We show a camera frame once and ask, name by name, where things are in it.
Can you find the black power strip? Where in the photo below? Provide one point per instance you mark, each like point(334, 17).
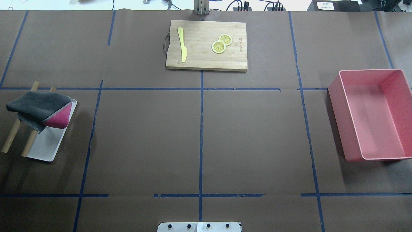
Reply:
point(268, 8)

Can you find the black box with label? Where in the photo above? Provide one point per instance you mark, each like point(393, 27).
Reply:
point(334, 5)

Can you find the lower lemon slice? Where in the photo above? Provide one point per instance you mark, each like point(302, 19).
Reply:
point(218, 47)

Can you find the right wooden rack rod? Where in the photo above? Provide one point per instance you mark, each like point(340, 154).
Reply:
point(33, 133)

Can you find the grey and pink cloth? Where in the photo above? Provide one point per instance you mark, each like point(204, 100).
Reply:
point(42, 109)

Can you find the bamboo cutting board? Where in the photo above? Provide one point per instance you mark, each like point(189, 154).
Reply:
point(198, 38)

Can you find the left wooden rack rod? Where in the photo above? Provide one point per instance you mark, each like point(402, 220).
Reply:
point(16, 125)

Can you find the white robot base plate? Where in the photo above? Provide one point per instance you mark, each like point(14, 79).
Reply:
point(222, 226)

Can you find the wooden rack rod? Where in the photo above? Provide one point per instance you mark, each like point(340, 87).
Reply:
point(33, 133)
point(16, 125)

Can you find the yellow plastic knife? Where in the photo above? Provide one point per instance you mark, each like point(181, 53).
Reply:
point(183, 47)

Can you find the grey metal stand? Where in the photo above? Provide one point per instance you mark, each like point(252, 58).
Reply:
point(201, 7)

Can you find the lemon slice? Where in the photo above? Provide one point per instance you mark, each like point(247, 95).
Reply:
point(226, 39)
point(218, 47)

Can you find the upper lemon slice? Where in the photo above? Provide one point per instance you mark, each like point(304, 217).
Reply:
point(226, 39)

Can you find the pink plastic bin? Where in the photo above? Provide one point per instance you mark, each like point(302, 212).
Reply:
point(373, 112)

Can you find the white rectangular tray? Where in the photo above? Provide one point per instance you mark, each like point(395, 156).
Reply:
point(48, 141)

